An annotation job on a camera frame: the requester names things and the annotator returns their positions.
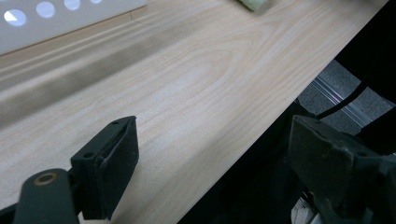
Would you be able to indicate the white perforated plastic basket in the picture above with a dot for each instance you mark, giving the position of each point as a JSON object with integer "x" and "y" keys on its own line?
{"x": 62, "y": 23}

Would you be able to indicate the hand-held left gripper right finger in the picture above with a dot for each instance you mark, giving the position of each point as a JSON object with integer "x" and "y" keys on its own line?
{"x": 330, "y": 161}

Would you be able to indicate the pale green soft item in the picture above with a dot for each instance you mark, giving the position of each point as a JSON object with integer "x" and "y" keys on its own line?
{"x": 255, "y": 3}

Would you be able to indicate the metal floor rail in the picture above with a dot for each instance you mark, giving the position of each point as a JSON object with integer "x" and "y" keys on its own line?
{"x": 339, "y": 99}

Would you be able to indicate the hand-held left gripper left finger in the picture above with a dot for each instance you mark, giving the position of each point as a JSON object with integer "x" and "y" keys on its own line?
{"x": 106, "y": 168}

